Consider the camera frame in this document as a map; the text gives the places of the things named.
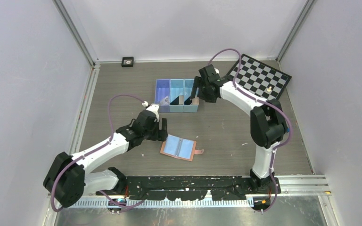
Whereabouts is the black white chessboard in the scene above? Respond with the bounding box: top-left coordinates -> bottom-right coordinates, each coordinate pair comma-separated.
226,54 -> 292,100

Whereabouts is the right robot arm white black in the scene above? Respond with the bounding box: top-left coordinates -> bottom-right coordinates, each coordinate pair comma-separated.
191,65 -> 288,193

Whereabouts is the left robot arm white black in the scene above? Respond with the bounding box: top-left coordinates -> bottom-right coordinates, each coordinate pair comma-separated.
43,104 -> 168,208

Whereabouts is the brown leather card holder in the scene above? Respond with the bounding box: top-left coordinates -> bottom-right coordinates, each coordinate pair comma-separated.
160,135 -> 204,161

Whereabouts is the small black square device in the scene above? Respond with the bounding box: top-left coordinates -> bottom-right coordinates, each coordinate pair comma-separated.
121,56 -> 134,67

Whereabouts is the right light blue bin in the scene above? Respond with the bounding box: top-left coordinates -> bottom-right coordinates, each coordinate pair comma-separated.
183,79 -> 198,113

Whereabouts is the light blue bin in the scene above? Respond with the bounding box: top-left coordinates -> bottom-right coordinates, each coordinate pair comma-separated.
169,79 -> 184,113
183,79 -> 198,113

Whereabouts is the black card middle bin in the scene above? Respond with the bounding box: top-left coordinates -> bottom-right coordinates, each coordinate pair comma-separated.
170,95 -> 184,105

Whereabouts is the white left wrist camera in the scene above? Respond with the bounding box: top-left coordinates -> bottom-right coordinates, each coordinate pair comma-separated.
142,101 -> 160,121

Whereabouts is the black credit card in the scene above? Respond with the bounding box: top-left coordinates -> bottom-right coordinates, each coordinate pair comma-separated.
184,96 -> 192,105

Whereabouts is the aluminium rail frame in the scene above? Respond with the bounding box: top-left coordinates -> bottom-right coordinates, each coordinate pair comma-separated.
55,175 -> 331,212

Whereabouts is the tan card right bin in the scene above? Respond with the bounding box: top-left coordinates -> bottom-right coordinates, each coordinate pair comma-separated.
191,97 -> 199,106

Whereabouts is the middle light blue bin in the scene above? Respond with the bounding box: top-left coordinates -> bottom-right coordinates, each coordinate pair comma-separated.
169,79 -> 184,113

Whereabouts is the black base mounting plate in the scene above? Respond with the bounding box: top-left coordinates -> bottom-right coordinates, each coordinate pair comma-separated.
105,176 -> 281,201

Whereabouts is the silver card purple bin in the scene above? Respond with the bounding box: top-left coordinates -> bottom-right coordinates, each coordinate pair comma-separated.
158,96 -> 170,106

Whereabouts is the purple plastic bin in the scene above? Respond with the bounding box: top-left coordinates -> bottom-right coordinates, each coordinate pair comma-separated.
154,79 -> 170,113

